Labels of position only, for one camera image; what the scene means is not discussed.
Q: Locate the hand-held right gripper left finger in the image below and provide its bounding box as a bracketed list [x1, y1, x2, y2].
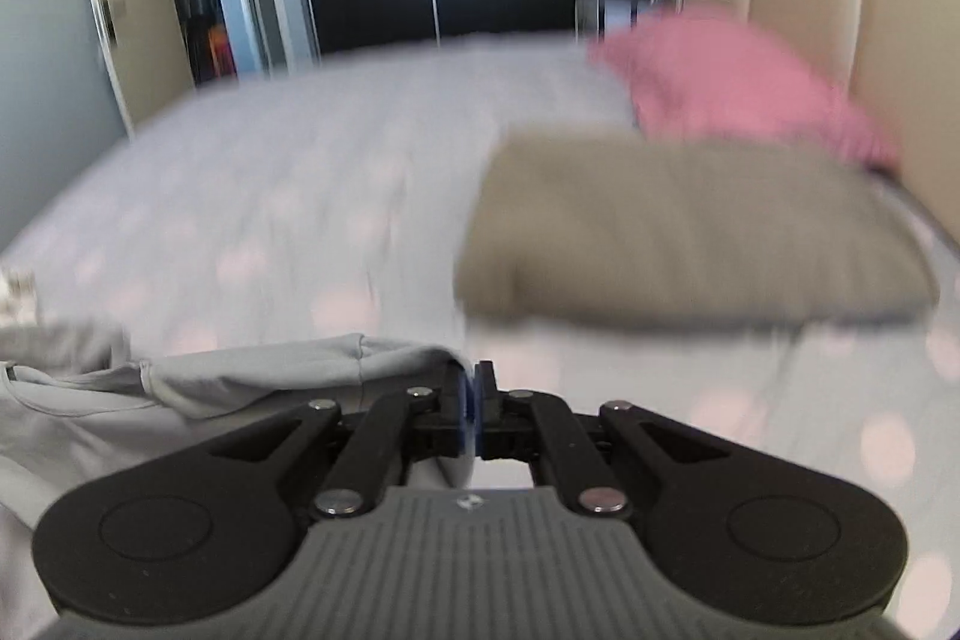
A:
[191, 362, 475, 521]

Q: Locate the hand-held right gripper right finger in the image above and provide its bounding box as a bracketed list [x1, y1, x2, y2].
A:
[474, 361, 743, 521]

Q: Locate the grey garment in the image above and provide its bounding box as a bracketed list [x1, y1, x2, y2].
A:
[0, 321, 481, 640]

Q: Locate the khaki pillow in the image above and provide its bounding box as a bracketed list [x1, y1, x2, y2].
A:
[454, 126, 938, 330]

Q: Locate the polka dot bed sheet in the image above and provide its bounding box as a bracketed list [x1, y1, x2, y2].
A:
[0, 36, 960, 633]

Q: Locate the pink cloth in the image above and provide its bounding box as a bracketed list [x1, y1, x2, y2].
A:
[589, 6, 901, 172]

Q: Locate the orange stool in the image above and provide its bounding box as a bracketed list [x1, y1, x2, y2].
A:
[206, 25, 230, 79]

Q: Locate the white garment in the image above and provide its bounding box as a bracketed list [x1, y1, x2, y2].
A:
[0, 269, 42, 326]

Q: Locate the beige padded headboard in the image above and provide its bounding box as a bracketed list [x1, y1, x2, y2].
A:
[682, 0, 960, 251]

